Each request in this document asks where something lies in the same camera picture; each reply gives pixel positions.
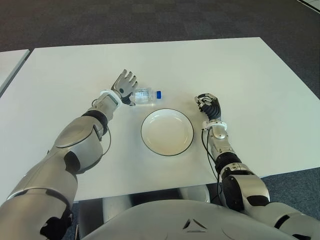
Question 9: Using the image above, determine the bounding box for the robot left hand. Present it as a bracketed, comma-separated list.
[110, 69, 140, 107]

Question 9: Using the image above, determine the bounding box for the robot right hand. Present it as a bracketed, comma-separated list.
[194, 92, 222, 121]

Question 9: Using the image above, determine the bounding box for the clear water bottle blue cap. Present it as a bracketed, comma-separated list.
[132, 87, 163, 106]

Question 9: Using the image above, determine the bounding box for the white plate black rim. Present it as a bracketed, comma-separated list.
[140, 107, 195, 158]

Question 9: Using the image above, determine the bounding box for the robot right leg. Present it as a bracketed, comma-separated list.
[178, 184, 212, 204]

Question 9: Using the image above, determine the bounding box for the robot leg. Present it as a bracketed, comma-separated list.
[178, 184, 212, 204]
[102, 193, 134, 224]

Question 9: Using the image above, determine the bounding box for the silver robot torso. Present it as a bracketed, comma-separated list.
[79, 198, 296, 240]

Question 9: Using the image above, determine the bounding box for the neighbouring white table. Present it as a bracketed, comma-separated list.
[0, 49, 31, 97]

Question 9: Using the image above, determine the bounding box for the robot left leg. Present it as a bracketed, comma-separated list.
[102, 193, 134, 224]

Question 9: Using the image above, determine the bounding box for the white furniture panel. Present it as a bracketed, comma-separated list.
[297, 0, 320, 11]

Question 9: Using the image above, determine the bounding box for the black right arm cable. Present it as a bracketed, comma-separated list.
[201, 128, 224, 204]

